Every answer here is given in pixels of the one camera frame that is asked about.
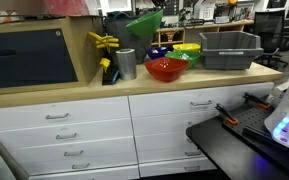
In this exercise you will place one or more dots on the green plastic bowl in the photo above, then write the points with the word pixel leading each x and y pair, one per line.
pixel 145 25

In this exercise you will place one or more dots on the red plastic bowl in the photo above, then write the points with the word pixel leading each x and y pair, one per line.
pixel 166 69

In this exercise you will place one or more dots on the blue plastic bowl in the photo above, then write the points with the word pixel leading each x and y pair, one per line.
pixel 157 52

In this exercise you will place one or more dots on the yellow plastic bowl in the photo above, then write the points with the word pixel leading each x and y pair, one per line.
pixel 187 47

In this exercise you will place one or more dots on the green bowl beside bin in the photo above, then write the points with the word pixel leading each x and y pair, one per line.
pixel 191 56

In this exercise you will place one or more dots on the silver metal cylinder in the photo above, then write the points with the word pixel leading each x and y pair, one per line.
pixel 127 64

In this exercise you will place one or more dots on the white drawer cabinet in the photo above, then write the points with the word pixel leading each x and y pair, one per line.
pixel 115 138

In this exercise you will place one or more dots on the wooden shelving unit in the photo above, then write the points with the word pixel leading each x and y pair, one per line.
pixel 178 35

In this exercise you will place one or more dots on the yellow clamps on stand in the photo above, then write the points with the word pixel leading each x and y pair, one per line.
pixel 106 43

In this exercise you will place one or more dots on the grey mesh basket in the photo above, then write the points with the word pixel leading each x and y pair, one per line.
pixel 115 25

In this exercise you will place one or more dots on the grey plastic storage bin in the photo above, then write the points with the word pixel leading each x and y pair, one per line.
pixel 229 50

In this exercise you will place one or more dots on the wooden box dark panel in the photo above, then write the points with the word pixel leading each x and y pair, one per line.
pixel 48 54

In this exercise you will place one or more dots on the black office chair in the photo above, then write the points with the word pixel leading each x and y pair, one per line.
pixel 269 26

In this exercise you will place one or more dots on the orange handled black clamp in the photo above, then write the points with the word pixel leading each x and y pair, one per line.
pixel 227 115

